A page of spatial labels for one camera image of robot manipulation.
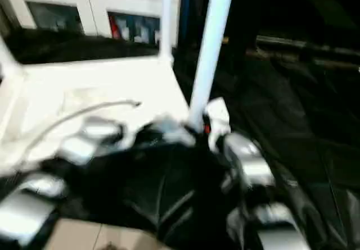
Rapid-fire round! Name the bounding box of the white plastic table top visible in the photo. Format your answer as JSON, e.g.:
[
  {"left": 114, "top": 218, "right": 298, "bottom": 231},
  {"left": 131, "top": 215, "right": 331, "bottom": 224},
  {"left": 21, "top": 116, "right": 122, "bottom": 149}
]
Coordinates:
[{"left": 0, "top": 55, "right": 197, "bottom": 175}]

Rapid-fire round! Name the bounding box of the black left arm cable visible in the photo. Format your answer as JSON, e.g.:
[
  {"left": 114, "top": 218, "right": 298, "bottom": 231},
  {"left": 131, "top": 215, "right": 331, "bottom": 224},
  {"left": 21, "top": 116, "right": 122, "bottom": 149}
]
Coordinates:
[{"left": 24, "top": 100, "right": 141, "bottom": 160}]

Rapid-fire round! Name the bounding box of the black work mat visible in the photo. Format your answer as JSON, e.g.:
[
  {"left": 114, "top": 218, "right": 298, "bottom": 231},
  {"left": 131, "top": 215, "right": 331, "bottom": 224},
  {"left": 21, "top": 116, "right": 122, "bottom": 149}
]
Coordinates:
[{"left": 0, "top": 26, "right": 360, "bottom": 250}]

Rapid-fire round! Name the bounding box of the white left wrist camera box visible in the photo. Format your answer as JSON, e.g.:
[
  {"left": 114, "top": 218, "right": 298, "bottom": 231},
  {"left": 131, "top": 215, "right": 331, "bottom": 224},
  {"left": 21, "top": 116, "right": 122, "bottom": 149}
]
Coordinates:
[{"left": 118, "top": 111, "right": 167, "bottom": 151}]

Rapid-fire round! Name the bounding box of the black piano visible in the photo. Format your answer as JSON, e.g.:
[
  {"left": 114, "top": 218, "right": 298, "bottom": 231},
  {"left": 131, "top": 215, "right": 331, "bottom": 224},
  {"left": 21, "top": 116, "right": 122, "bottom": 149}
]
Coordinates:
[{"left": 179, "top": 0, "right": 360, "bottom": 62}]

